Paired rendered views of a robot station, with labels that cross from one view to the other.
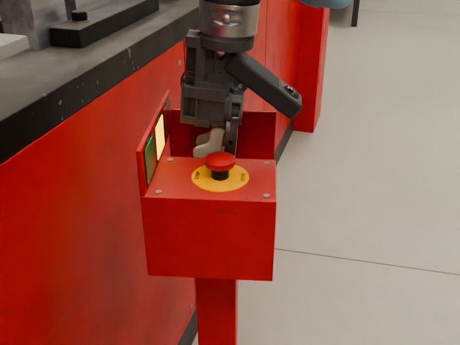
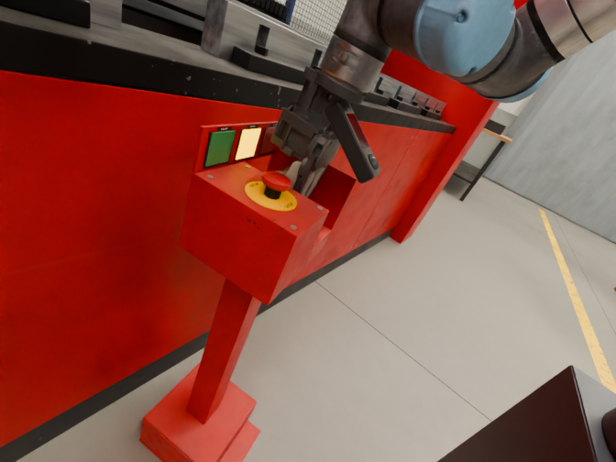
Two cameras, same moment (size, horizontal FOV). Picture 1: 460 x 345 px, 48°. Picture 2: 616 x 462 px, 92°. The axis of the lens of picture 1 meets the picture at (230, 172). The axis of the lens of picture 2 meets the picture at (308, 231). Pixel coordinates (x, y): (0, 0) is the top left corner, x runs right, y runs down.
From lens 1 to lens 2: 0.28 m
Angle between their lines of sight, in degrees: 9
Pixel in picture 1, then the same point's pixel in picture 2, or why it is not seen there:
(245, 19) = (360, 67)
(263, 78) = (352, 134)
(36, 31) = (221, 40)
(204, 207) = (236, 208)
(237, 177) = (284, 203)
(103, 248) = not seen: hidden behind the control
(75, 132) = (195, 114)
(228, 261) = (238, 268)
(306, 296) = (335, 335)
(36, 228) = (119, 162)
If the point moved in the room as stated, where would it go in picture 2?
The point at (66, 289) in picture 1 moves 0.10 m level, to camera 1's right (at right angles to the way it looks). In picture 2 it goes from (136, 227) to (181, 256)
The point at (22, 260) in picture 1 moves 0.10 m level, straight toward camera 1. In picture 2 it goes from (92, 179) to (46, 214)
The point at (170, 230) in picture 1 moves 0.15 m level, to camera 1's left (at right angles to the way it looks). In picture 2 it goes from (204, 214) to (116, 164)
